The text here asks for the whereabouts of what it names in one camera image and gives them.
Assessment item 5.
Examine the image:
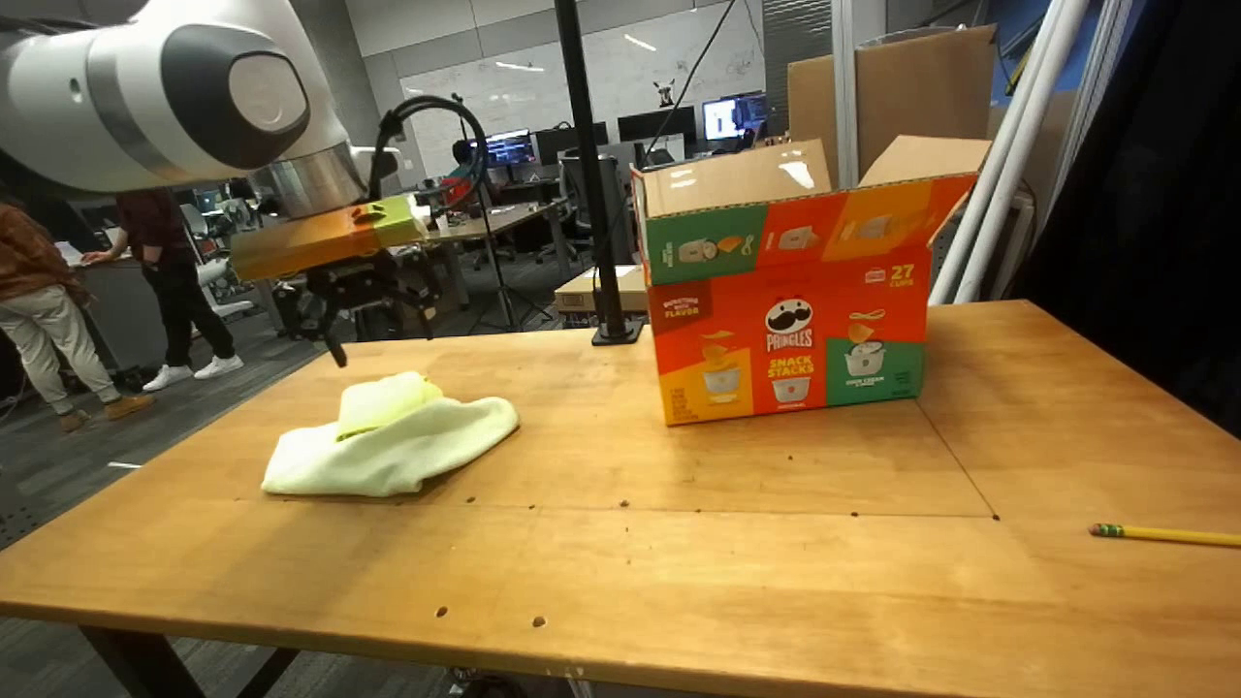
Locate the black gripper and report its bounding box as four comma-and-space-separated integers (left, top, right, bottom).
274, 247, 440, 374

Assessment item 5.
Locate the white cloth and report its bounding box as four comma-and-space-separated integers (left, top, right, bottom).
259, 392, 524, 501

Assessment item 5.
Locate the orange Pringles cardboard box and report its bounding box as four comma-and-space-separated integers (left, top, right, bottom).
627, 134, 980, 431

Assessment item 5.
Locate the large brown cardboard box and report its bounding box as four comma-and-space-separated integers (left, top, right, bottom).
785, 25, 1001, 190

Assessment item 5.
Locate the long office desk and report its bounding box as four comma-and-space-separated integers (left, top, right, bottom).
424, 197, 553, 313

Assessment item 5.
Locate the person in dark red hoodie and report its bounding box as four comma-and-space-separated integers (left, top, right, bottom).
114, 190, 247, 397

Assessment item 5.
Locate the blue lit computer monitor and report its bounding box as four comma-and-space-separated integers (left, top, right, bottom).
480, 130, 538, 171

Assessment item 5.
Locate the low wooden bench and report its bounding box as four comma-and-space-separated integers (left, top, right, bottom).
551, 260, 653, 322

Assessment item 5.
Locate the grey cabinet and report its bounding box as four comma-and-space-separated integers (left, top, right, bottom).
83, 258, 191, 382

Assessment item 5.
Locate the black vertical pole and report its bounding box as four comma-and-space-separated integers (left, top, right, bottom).
551, 0, 647, 349

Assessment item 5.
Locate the person in brown top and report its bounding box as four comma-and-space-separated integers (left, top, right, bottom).
0, 190, 160, 440

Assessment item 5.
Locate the dark computer monitor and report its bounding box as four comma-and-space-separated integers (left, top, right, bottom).
613, 105, 702, 148

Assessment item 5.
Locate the white column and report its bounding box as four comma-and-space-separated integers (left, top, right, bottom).
829, 0, 864, 190

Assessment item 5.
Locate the white pipe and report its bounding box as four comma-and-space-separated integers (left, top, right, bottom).
926, 0, 1098, 307
957, 0, 1144, 307

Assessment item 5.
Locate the black curtain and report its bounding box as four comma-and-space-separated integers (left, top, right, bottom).
1005, 0, 1241, 440

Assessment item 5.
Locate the yellow pencil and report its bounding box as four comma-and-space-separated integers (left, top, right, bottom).
1087, 519, 1241, 552

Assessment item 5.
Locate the tan wrist camera block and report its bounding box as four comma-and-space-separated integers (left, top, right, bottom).
229, 190, 432, 289

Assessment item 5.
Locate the black table frame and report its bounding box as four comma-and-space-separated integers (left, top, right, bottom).
75, 623, 305, 698

